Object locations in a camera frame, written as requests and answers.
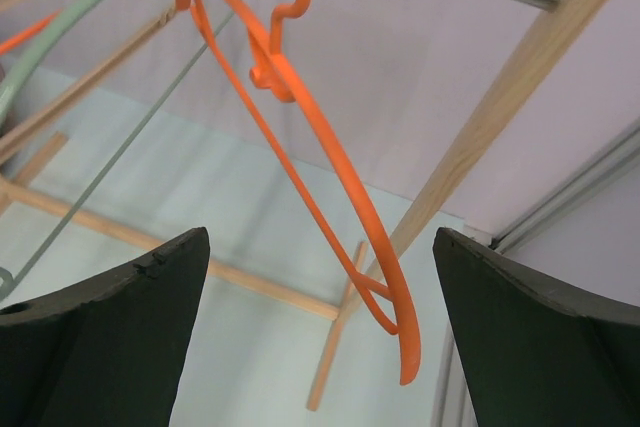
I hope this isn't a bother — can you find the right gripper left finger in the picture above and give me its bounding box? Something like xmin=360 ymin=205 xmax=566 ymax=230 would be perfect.
xmin=1 ymin=227 xmax=209 ymax=426

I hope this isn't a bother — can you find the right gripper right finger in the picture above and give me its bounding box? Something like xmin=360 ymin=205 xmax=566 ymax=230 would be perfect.
xmin=433 ymin=228 xmax=639 ymax=426

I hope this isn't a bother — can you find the orange hanger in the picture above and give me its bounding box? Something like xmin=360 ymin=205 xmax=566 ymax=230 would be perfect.
xmin=175 ymin=0 xmax=421 ymax=385
xmin=0 ymin=0 xmax=119 ymax=56

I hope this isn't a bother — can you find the pale green hanger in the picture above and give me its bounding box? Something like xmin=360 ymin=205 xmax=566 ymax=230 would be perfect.
xmin=0 ymin=0 xmax=259 ymax=298

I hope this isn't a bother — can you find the wooden clothes rack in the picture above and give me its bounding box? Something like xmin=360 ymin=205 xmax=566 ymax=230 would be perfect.
xmin=0 ymin=0 xmax=640 ymax=412

